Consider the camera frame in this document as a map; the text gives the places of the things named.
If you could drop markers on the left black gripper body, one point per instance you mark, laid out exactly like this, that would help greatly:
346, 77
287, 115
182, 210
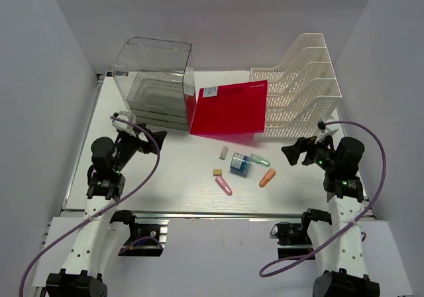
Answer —
127, 146

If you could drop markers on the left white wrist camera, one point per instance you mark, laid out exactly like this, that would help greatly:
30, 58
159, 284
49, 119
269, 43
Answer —
123, 122

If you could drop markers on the green transparent capsule case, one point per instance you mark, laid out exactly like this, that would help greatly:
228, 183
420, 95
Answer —
259, 160

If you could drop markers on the blue ink bottle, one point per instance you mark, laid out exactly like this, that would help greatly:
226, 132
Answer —
240, 164

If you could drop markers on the white rectangular eraser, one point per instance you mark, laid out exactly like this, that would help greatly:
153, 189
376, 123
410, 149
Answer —
223, 153

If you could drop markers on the orange transparent capsule case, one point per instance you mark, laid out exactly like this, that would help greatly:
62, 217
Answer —
267, 177

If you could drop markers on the clear acrylic drawer organizer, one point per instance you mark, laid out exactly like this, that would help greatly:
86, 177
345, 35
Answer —
155, 78

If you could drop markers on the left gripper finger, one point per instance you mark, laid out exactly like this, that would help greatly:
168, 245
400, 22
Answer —
147, 147
157, 141

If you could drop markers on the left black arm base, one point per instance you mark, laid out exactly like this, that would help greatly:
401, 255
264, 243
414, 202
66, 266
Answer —
144, 238

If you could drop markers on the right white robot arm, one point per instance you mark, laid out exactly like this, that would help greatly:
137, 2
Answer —
335, 235

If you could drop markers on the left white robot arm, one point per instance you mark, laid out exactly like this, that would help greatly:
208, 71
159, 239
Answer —
99, 242

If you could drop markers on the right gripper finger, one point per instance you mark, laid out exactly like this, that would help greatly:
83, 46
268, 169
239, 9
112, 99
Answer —
292, 153
301, 144

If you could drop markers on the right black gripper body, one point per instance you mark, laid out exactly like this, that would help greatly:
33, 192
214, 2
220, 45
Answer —
320, 154

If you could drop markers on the red plastic folder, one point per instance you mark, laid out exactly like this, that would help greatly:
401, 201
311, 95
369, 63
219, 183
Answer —
231, 110

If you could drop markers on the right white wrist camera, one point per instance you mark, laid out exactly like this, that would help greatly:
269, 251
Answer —
326, 129

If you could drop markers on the white mesh file rack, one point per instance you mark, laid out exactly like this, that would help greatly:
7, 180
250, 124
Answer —
302, 89

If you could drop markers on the pink transparent capsule case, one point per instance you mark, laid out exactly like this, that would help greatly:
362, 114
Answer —
223, 185

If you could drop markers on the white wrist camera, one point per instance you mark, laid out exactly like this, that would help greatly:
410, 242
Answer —
326, 129
123, 122

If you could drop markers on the small tan eraser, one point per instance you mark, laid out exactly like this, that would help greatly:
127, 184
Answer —
217, 172

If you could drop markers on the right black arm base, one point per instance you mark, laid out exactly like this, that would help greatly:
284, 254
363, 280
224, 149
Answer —
293, 240

